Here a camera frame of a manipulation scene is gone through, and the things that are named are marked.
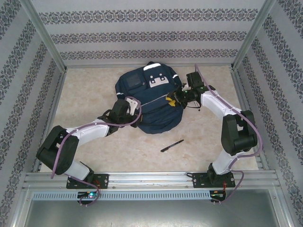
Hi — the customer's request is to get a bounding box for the navy blue backpack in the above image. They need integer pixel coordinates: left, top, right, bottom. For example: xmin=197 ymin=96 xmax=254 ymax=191
xmin=115 ymin=61 xmax=183 ymax=135

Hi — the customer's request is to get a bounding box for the slim black pen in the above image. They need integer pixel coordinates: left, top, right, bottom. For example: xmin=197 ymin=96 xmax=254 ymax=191
xmin=160 ymin=139 xmax=185 ymax=152

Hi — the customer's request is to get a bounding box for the grey metal sheet panel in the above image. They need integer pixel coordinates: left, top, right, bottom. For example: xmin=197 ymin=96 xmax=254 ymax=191
xmin=14 ymin=198 xmax=291 ymax=227

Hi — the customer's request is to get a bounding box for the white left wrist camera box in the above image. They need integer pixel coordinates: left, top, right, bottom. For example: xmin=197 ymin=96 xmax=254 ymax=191
xmin=125 ymin=97 xmax=141 ymax=116

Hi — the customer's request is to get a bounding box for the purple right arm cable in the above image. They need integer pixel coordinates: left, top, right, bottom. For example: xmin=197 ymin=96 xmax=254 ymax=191
xmin=194 ymin=63 xmax=265 ymax=206

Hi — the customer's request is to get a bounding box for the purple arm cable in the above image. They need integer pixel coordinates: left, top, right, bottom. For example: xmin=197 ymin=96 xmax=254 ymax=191
xmin=51 ymin=96 xmax=143 ymax=207
xmin=194 ymin=63 xmax=265 ymax=206

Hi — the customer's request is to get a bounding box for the aluminium side rail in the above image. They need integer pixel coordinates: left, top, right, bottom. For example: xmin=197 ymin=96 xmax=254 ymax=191
xmin=231 ymin=67 xmax=269 ymax=170
xmin=33 ymin=70 xmax=67 ymax=173

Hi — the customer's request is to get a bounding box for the thin aluminium wall strip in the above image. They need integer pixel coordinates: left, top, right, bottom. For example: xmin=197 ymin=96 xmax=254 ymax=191
xmin=65 ymin=64 xmax=235 ymax=70

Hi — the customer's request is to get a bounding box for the long aluminium mounting rail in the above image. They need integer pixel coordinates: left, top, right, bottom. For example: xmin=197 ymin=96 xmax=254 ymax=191
xmin=22 ymin=171 xmax=278 ymax=190

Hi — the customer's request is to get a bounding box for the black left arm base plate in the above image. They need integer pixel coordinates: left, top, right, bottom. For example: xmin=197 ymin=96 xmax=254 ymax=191
xmin=66 ymin=173 xmax=110 ymax=190

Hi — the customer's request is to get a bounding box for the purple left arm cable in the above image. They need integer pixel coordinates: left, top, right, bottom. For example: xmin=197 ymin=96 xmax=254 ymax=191
xmin=51 ymin=96 xmax=143 ymax=207

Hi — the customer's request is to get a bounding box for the grey slotted cable duct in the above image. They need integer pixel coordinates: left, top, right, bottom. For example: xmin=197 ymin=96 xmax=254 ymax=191
xmin=31 ymin=190 xmax=212 ymax=201

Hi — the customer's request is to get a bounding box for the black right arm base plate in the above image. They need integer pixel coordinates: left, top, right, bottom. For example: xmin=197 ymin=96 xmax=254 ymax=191
xmin=192 ymin=172 xmax=237 ymax=189

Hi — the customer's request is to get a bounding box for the aluminium frame post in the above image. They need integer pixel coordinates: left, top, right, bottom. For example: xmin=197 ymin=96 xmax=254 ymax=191
xmin=20 ymin=0 xmax=69 ymax=73
xmin=233 ymin=0 xmax=276 ymax=69

